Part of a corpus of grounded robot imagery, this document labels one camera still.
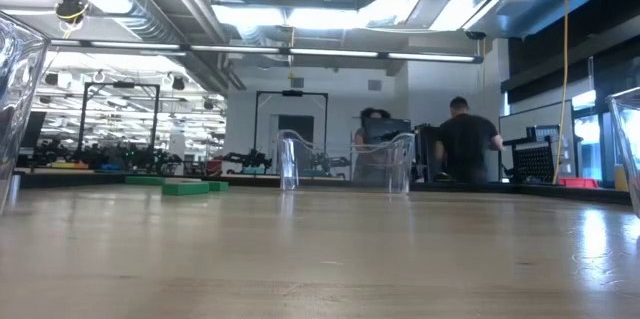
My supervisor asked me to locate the long linear ceiling light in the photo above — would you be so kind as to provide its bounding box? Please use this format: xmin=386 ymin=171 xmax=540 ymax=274
xmin=48 ymin=37 xmax=485 ymax=65

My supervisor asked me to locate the person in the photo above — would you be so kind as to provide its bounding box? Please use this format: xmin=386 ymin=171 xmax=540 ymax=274
xmin=351 ymin=106 xmax=392 ymax=185
xmin=433 ymin=96 xmax=505 ymax=185

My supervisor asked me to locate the small dark monitor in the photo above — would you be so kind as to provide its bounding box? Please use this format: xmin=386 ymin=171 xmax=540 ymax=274
xmin=361 ymin=117 xmax=413 ymax=146

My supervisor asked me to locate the black pegboard on stand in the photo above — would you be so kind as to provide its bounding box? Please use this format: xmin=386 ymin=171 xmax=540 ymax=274
xmin=499 ymin=123 xmax=561 ymax=185

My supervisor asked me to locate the red plastic bin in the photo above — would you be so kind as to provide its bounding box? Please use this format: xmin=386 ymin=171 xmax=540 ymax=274
xmin=557 ymin=176 xmax=600 ymax=190

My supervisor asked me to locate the clear plastic bin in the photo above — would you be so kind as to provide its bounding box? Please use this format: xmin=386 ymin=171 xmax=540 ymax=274
xmin=0 ymin=11 xmax=52 ymax=216
xmin=603 ymin=87 xmax=640 ymax=220
xmin=277 ymin=128 xmax=417 ymax=195

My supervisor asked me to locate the yellow container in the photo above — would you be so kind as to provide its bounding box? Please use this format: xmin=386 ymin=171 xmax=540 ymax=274
xmin=613 ymin=162 xmax=629 ymax=192

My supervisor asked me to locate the orange tray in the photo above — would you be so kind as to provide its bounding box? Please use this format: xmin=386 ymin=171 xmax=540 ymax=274
xmin=49 ymin=160 xmax=91 ymax=171

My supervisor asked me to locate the yellow cable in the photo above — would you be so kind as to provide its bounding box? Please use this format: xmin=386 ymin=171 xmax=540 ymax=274
xmin=551 ymin=0 xmax=572 ymax=185

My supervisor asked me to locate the black gantry frame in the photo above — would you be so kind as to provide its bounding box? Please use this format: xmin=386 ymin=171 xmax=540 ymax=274
xmin=76 ymin=81 xmax=162 ymax=163
xmin=253 ymin=89 xmax=330 ymax=160

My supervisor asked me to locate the black ceiling cable reel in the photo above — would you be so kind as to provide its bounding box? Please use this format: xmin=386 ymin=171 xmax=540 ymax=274
xmin=53 ymin=0 xmax=91 ymax=26

